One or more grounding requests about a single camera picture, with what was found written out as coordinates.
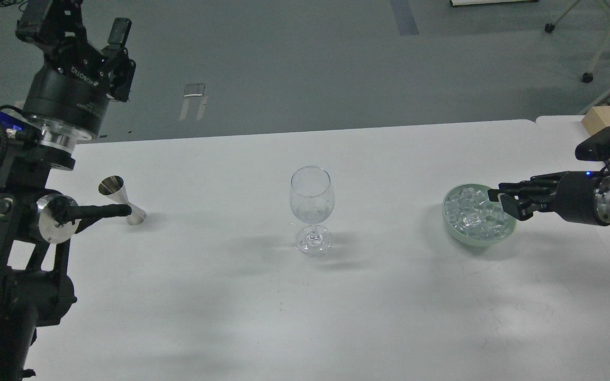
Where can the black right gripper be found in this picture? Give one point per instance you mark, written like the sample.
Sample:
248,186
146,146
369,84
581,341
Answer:
578,196

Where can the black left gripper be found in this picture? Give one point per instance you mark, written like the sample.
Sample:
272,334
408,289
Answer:
60,91

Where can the steel jigger measuring cup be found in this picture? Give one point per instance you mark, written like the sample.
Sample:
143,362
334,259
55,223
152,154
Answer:
113,187

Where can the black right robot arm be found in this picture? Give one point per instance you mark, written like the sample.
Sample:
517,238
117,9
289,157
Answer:
594,149

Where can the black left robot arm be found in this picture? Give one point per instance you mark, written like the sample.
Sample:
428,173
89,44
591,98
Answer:
36,227

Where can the green bowl of ice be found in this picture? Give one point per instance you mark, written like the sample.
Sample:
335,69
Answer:
473,219

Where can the clear wine glass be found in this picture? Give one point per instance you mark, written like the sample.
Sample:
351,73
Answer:
312,200

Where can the light wooden block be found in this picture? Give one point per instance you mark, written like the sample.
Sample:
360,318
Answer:
596,118

